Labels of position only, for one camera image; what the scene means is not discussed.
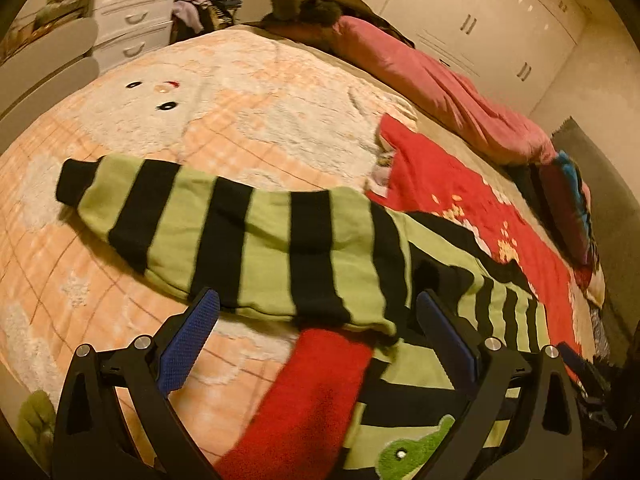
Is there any red floral blanket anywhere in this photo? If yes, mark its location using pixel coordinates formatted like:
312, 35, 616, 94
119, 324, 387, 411
367, 114, 596, 356

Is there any dark colourful cushion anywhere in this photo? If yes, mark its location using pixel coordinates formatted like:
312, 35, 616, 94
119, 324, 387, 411
537, 150, 601, 268

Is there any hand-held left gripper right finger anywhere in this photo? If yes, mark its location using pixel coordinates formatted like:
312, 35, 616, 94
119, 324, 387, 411
416, 290, 586, 480

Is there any brown plush toy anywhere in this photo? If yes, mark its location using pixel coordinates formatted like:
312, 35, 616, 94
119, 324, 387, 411
262, 0, 342, 28

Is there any red fuzzy garment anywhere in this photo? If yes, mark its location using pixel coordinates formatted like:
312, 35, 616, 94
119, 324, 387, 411
215, 327, 376, 480

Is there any grey padded headboard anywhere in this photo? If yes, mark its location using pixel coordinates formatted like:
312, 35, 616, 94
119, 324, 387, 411
0, 17, 101, 133

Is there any beige bed sheet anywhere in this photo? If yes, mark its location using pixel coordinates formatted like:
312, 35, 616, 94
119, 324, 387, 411
240, 22, 576, 271

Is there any white wardrobe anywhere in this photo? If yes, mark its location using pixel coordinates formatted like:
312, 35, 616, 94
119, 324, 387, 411
347, 0, 586, 116

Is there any pile of clothes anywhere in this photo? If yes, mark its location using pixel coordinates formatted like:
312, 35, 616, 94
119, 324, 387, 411
172, 0, 249, 41

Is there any brown blanket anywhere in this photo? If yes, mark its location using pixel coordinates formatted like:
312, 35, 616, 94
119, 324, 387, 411
300, 0, 416, 46

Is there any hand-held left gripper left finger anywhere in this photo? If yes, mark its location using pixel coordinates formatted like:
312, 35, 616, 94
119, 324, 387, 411
51, 287, 221, 480

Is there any white chest of drawers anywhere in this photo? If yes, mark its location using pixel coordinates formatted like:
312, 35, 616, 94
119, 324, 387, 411
92, 0, 183, 73

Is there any green plush cloth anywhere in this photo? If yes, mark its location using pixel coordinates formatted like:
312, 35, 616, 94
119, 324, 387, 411
17, 390, 56, 453

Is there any pink duvet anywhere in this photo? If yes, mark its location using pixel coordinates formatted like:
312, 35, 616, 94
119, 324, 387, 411
332, 16, 557, 165

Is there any orange printed blanket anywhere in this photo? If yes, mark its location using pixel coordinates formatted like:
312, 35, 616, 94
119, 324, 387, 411
0, 27, 418, 461

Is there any green black striped sweater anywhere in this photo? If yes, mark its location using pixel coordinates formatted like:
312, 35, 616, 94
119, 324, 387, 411
56, 155, 551, 480

